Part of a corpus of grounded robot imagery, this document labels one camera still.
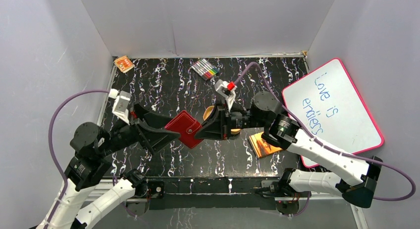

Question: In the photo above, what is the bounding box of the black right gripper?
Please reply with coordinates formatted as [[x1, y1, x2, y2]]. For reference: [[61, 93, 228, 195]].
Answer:
[[194, 100, 268, 141]]

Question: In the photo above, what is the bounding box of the red leather card holder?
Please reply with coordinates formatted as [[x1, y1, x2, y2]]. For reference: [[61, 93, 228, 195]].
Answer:
[[164, 110, 202, 149]]

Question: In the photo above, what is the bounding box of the yellow oval tray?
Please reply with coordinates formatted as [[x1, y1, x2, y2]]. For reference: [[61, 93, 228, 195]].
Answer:
[[203, 106, 241, 135]]

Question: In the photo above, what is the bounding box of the black aluminium base frame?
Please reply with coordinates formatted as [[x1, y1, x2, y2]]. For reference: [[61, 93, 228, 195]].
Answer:
[[85, 176, 345, 217]]

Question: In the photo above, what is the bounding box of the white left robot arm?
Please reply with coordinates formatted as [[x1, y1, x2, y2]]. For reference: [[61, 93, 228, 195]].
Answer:
[[38, 103, 180, 229]]

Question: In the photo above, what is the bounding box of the orange paperback book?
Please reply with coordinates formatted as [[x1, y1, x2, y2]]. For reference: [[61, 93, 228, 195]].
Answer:
[[248, 132, 282, 159]]

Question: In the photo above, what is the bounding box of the pink framed whiteboard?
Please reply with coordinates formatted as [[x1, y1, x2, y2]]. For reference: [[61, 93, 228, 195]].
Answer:
[[282, 58, 384, 154]]

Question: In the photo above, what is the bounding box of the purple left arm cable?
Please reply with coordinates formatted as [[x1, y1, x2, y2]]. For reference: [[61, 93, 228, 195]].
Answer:
[[43, 89, 139, 229]]

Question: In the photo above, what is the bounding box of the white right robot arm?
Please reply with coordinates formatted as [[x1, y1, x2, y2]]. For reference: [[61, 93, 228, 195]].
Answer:
[[195, 91, 381, 208]]

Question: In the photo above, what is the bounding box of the pack of coloured markers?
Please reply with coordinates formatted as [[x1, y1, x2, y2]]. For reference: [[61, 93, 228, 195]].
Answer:
[[191, 58, 219, 81]]

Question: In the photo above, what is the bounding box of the small orange card box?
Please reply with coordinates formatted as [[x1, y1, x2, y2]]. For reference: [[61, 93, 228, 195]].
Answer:
[[114, 56, 135, 73]]

